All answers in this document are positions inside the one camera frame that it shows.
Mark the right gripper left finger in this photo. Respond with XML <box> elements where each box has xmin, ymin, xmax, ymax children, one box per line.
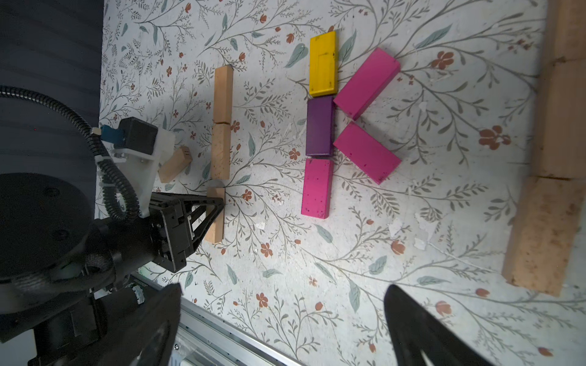
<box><xmin>70</xmin><ymin>284</ymin><xmax>182</xmax><ymax>365</ymax></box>

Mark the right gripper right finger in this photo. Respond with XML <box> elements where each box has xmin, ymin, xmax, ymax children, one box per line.
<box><xmin>384</xmin><ymin>285</ymin><xmax>491</xmax><ymax>365</ymax></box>

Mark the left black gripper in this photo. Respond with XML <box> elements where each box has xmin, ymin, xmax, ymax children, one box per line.
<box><xmin>91</xmin><ymin>192</ymin><xmax>224</xmax><ymax>274</ymax></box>

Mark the magenta block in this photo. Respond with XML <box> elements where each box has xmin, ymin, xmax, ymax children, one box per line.
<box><xmin>301</xmin><ymin>159</ymin><xmax>334</xmax><ymax>219</ymax></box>
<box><xmin>334</xmin><ymin>48</ymin><xmax>401</xmax><ymax>120</ymax></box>
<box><xmin>334</xmin><ymin>122</ymin><xmax>401</xmax><ymax>185</ymax></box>

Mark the yellow block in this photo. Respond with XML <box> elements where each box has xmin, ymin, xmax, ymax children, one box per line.
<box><xmin>309</xmin><ymin>30</ymin><xmax>338</xmax><ymax>98</ymax></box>

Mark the natural wood block long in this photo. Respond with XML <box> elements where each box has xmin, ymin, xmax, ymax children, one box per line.
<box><xmin>544</xmin><ymin>0</ymin><xmax>585</xmax><ymax>62</ymax></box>

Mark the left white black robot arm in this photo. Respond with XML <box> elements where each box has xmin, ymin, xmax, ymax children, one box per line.
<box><xmin>1</xmin><ymin>85</ymin><xmax>224</xmax><ymax>365</ymax></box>

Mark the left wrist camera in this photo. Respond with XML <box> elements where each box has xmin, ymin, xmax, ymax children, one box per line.
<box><xmin>92</xmin><ymin>117</ymin><xmax>175</xmax><ymax>218</ymax></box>

